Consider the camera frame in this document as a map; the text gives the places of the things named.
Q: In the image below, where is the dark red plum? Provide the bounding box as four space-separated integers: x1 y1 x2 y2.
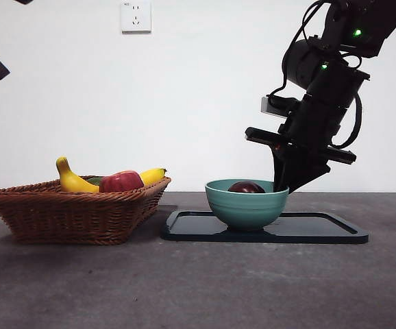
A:
227 181 267 194

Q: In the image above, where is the teal ribbed bowl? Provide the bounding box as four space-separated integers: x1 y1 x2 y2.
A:
204 178 290 232

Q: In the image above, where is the dark rectangular tray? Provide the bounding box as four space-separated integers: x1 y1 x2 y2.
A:
160 210 369 245

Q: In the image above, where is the yellow banana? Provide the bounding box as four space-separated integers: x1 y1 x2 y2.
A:
55 157 169 194

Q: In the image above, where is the red apple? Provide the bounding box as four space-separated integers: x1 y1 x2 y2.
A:
98 170 145 194

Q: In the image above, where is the brown wicker basket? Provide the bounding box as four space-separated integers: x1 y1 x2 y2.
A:
0 176 172 246

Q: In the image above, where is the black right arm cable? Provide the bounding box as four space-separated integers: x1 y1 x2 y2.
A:
266 0 322 100
333 92 363 149

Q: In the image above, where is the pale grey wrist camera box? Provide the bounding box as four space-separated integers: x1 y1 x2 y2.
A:
259 95 300 119

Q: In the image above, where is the white wall socket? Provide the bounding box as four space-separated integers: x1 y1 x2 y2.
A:
121 0 152 34

